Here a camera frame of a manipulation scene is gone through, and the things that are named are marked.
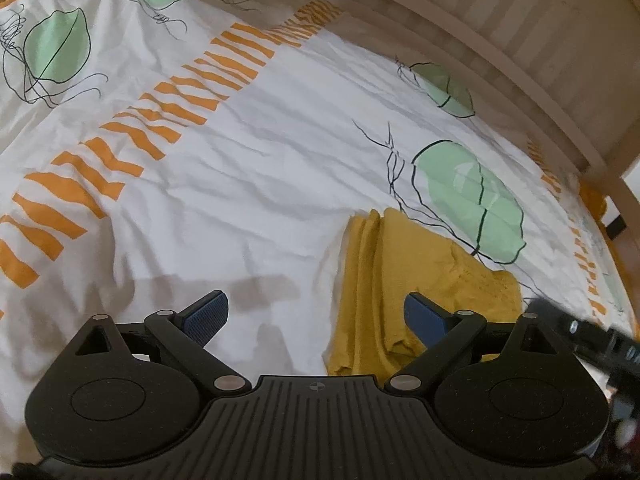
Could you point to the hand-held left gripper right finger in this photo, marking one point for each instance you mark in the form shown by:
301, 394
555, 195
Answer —
425, 317

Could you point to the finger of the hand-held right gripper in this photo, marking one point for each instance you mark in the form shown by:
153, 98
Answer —
570, 327

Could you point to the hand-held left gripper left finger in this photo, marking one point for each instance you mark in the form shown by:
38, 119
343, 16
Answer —
207, 317

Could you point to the mustard yellow knit garment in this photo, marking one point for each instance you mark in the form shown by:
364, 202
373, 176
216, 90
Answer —
400, 270

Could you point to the white leaf-print duvet cover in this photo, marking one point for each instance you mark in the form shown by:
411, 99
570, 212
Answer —
240, 160

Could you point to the beige striped wooden bed frame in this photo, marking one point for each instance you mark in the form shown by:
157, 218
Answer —
550, 20

